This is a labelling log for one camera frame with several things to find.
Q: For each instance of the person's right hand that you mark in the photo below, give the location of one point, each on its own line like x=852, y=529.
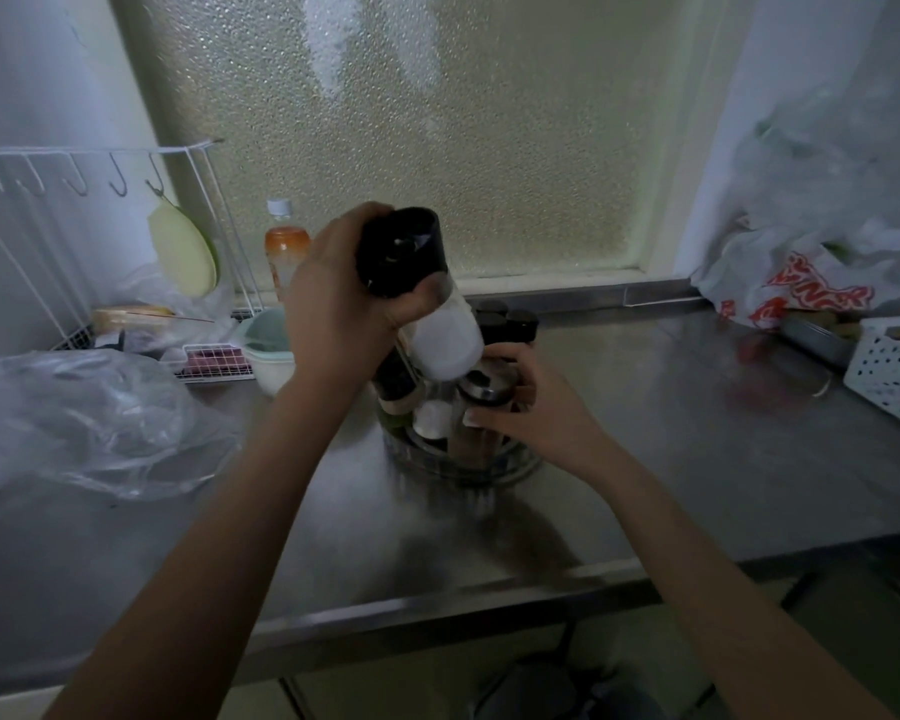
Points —
x=551, y=419

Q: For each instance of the person's left hand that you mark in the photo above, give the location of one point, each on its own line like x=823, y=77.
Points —
x=330, y=307

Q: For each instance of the person's left thumb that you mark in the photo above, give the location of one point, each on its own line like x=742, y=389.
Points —
x=420, y=303

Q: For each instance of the person's right thumb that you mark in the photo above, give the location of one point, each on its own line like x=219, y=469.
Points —
x=491, y=419

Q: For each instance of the black-capped salt grinder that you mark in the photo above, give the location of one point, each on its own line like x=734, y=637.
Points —
x=435, y=322

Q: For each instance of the steel-lidded spice jar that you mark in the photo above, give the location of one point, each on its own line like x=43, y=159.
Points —
x=480, y=389

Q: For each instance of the person's right forearm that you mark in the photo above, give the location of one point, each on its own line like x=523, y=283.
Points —
x=712, y=592

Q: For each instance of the person's left forearm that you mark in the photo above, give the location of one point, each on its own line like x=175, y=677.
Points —
x=217, y=562

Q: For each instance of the white-filled spice jar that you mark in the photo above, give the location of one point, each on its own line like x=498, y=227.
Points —
x=431, y=419

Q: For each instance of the round spice carousel rack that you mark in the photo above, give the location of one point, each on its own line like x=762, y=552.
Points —
x=450, y=464

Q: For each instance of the black-lidded spice jar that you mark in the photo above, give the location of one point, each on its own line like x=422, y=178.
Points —
x=490, y=316
x=522, y=326
x=394, y=382

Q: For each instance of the orange bottle with white cap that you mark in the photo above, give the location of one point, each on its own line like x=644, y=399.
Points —
x=285, y=251

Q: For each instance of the pale green bowl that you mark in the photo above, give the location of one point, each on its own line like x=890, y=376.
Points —
x=268, y=352

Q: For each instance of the frosted glass window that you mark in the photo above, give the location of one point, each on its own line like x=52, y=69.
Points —
x=435, y=119

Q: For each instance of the pale green round board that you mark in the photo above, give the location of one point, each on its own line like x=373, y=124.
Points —
x=184, y=251

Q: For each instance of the wooden brush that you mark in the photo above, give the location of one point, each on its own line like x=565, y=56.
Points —
x=131, y=318

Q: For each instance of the white bag with red print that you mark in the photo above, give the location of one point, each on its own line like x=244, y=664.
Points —
x=795, y=281

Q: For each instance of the metal tray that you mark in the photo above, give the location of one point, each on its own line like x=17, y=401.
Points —
x=817, y=337

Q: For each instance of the crumpled clear plastic bag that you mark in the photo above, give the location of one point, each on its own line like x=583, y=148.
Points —
x=82, y=419

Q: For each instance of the white perforated plastic basket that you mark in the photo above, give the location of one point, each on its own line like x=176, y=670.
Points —
x=892, y=367

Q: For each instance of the hanging clear plastic bag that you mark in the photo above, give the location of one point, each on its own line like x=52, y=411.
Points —
x=825, y=164

